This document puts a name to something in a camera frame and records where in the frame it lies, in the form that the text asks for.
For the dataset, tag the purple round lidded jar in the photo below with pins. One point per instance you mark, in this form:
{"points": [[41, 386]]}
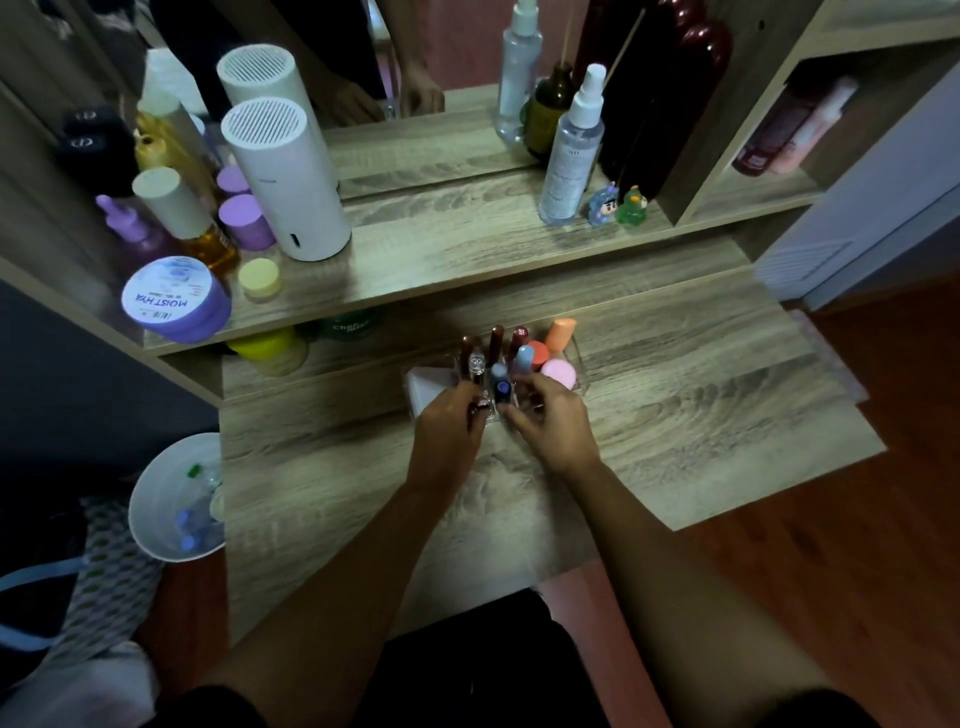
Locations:
{"points": [[176, 300]]}

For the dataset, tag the white flat box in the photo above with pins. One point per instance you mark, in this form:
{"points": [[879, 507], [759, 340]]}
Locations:
{"points": [[427, 390]]}

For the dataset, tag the person's right hand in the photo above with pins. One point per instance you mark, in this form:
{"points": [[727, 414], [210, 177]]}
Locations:
{"points": [[559, 435]]}

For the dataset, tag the dark red tube bottle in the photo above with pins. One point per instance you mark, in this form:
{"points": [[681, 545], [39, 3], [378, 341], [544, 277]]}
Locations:
{"points": [[772, 131]]}

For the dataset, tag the white cylindrical humidifier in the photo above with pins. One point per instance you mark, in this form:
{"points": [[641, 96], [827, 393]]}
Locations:
{"points": [[289, 180]]}

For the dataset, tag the clear silver lipstick tube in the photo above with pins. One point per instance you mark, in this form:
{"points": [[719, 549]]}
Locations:
{"points": [[477, 366]]}

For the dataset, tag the dark red lipstick tube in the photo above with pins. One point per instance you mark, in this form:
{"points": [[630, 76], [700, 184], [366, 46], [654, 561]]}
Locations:
{"points": [[517, 341]]}

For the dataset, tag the pink round cosmetic cap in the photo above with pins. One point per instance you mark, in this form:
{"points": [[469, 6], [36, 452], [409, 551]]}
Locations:
{"points": [[559, 373]]}

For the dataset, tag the brown reed diffuser bottle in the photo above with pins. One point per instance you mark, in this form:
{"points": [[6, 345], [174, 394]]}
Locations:
{"points": [[546, 112]]}

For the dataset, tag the person's left thumb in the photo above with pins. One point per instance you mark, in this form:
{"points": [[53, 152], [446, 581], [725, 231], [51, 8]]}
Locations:
{"points": [[480, 420]]}

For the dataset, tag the purple dropper bottle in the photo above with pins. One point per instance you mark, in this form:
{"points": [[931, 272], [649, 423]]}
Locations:
{"points": [[133, 231]]}

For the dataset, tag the yellow bottle with white cap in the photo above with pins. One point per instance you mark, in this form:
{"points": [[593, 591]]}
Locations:
{"points": [[166, 131]]}

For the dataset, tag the white waste bin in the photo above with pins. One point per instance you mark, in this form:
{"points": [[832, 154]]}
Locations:
{"points": [[176, 499]]}

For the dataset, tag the clear spray bottle white nozzle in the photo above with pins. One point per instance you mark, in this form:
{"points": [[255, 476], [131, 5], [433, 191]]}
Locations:
{"points": [[574, 154]]}

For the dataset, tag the dark brown lipstick tube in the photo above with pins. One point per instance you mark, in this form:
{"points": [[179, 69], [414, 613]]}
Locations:
{"points": [[495, 345]]}

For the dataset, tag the white cabinet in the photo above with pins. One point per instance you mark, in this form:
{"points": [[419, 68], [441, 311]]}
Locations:
{"points": [[862, 210]]}

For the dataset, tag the small dark blue bottle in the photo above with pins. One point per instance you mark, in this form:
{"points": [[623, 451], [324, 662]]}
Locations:
{"points": [[502, 391]]}

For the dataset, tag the person's right thumb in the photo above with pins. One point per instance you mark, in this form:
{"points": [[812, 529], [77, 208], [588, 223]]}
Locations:
{"points": [[517, 420]]}

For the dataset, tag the amber bottle with white cap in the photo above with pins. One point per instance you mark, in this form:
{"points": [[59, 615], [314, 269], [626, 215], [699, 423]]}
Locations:
{"points": [[187, 217]]}

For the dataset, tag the wooden shelf unit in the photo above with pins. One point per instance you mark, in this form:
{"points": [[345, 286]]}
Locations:
{"points": [[757, 112]]}

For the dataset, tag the clear acrylic cosmetics organizer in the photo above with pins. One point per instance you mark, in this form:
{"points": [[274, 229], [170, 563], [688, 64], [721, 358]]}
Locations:
{"points": [[570, 360]]}

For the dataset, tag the patterned fabric bag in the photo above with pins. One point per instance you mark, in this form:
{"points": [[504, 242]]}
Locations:
{"points": [[97, 592]]}

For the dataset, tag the orange cosmetic tube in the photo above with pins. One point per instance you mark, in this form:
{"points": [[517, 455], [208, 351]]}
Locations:
{"points": [[559, 335]]}

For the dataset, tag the purple capped jar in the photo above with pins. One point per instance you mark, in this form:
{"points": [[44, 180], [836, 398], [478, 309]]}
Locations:
{"points": [[246, 221]]}

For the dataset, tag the person's left hand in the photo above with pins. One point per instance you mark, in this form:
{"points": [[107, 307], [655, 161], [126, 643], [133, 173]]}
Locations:
{"points": [[439, 446]]}

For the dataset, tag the tall dark red bottle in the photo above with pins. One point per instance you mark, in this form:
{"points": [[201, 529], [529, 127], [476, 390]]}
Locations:
{"points": [[660, 97]]}

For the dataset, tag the pink bottle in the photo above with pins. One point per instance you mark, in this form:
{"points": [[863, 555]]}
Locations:
{"points": [[815, 126]]}

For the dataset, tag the blue cartoon figurine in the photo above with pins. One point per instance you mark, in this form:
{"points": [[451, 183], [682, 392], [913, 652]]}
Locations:
{"points": [[602, 205]]}

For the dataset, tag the green lidded jar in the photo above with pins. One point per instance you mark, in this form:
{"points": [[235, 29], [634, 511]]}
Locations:
{"points": [[349, 324]]}

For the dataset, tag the green cartoon figurine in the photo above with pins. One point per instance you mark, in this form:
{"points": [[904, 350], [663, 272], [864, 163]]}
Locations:
{"points": [[632, 208]]}

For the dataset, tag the wall mirror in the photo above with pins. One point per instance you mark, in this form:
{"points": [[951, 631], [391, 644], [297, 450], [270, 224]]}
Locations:
{"points": [[420, 60]]}

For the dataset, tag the black compact case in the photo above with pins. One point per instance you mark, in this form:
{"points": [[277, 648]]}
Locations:
{"points": [[96, 154]]}

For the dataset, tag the person's right forearm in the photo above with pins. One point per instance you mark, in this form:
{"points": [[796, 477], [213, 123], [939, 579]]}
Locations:
{"points": [[679, 607]]}

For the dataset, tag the small yellow lidded jar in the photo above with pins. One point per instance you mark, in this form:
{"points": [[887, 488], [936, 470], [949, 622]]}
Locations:
{"points": [[260, 279]]}

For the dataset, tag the red round cosmetic cap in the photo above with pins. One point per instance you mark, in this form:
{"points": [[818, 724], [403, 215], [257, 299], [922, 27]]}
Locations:
{"points": [[538, 352]]}

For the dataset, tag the person's left forearm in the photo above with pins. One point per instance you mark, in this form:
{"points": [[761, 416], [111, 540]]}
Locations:
{"points": [[330, 607]]}

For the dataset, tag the person's black shorts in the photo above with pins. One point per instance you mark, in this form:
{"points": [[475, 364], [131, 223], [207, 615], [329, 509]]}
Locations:
{"points": [[480, 667]]}

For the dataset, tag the light blue cosmetic tube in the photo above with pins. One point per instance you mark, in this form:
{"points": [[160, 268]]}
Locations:
{"points": [[523, 361]]}

